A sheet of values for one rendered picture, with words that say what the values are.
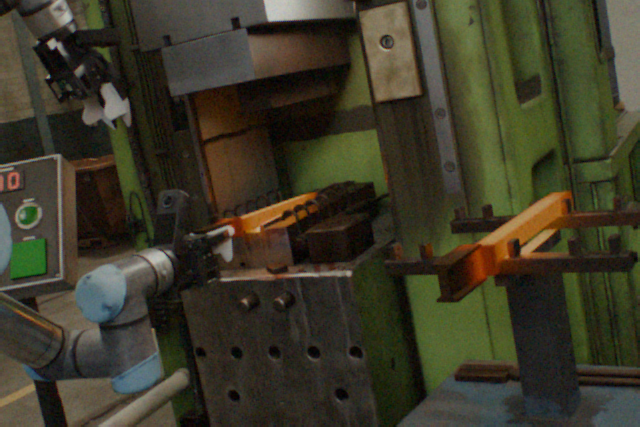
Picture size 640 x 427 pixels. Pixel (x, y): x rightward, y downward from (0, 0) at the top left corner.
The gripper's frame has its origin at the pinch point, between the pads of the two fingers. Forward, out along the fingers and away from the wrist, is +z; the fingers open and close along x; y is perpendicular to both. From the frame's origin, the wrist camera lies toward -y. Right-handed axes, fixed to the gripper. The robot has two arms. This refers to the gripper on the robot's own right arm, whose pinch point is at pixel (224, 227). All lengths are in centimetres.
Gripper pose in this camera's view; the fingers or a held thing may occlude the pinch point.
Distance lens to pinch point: 144.5
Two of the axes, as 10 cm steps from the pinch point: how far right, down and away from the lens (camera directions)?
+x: 8.7, -1.1, -4.8
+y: 1.8, 9.8, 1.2
